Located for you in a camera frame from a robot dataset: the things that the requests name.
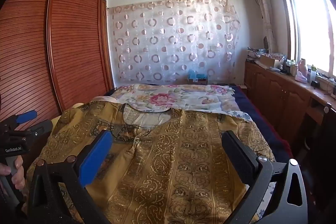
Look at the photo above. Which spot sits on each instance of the navy blanket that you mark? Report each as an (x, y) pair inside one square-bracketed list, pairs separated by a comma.
[(262, 121)]

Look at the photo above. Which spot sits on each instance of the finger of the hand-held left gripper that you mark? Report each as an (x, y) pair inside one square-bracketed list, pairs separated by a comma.
[(26, 116), (42, 127)]

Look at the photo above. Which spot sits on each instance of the pale yellow pillow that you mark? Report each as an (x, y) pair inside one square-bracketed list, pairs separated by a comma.
[(56, 123)]

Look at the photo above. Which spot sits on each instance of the person's left hand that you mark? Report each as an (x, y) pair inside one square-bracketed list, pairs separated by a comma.
[(17, 174)]

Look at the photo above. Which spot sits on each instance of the teal plastic item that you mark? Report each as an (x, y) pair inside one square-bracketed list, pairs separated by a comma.
[(195, 75)]

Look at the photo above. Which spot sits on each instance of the cardboard box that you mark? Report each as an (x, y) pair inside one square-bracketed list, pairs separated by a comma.
[(267, 61)]

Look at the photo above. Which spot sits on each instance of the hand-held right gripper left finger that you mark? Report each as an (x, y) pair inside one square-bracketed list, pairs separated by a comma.
[(95, 158)]

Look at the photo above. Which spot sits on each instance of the pink pillow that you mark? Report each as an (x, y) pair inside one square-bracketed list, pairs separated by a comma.
[(101, 98)]

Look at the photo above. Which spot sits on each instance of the wooden slatted wardrobe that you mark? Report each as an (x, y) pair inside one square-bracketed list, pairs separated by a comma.
[(73, 43)]

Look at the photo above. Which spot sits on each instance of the wooden cabinet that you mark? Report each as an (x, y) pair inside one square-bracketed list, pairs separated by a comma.
[(278, 98)]

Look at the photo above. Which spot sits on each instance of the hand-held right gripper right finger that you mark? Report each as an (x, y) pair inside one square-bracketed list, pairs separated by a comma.
[(239, 158)]

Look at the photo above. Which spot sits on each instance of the gold patterned shirt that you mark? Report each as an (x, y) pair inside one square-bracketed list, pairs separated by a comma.
[(170, 161)]

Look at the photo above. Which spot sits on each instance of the beige window curtain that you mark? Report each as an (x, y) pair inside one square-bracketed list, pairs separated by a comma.
[(265, 16)]

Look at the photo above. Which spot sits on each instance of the dark chair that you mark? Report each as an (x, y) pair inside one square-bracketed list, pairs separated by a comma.
[(320, 140)]

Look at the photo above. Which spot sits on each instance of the window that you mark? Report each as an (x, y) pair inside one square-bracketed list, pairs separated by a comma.
[(312, 24)]

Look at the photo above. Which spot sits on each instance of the circle patterned sheer curtain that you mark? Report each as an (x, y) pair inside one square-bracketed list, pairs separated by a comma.
[(170, 37)]

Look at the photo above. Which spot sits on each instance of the pink floral bedsheet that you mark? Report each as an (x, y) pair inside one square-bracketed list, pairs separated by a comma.
[(162, 98)]

